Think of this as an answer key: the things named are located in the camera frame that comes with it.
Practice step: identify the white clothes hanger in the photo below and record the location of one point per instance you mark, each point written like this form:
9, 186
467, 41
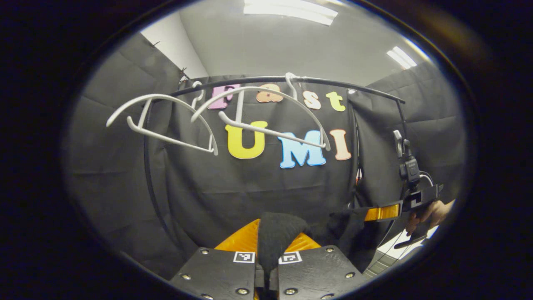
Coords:
240, 106
166, 137

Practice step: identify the black metal clothes rack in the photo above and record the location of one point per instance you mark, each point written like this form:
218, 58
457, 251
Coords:
250, 79

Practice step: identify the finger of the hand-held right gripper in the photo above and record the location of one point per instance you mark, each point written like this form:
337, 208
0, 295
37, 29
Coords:
383, 213

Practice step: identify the large ceiling light panel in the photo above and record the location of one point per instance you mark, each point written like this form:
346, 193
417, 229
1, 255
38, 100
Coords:
291, 10

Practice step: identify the black backdrop cloth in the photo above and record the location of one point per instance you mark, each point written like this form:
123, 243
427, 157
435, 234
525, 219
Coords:
208, 200

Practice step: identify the black knit garment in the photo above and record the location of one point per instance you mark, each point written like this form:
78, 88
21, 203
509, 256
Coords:
277, 237

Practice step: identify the small ceiling light panel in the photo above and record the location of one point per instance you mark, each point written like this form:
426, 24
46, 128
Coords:
402, 57

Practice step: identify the white plastic box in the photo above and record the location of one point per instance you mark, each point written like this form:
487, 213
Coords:
410, 253

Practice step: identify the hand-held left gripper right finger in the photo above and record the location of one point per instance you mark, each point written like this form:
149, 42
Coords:
316, 275

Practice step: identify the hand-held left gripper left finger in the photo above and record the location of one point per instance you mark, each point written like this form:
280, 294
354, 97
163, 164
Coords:
216, 275

